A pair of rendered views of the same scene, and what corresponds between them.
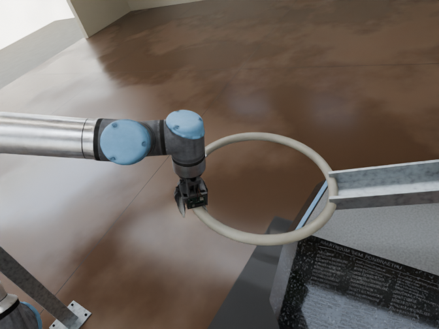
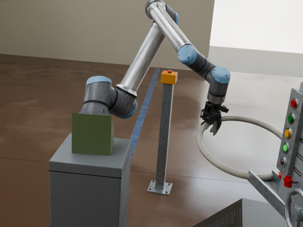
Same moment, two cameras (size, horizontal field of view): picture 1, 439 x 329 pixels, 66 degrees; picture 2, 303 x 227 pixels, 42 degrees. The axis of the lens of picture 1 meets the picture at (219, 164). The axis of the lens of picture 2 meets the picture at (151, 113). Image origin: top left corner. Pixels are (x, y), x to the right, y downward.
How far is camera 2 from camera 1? 144 cm
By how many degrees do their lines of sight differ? 51
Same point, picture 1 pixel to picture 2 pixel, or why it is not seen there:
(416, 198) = (270, 197)
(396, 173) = not seen: hidden behind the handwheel
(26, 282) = (162, 139)
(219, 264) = not seen: outside the picture
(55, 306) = (161, 168)
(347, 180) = (276, 182)
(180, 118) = (221, 70)
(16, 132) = (170, 31)
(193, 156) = (212, 89)
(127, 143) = (185, 53)
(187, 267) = not seen: outside the picture
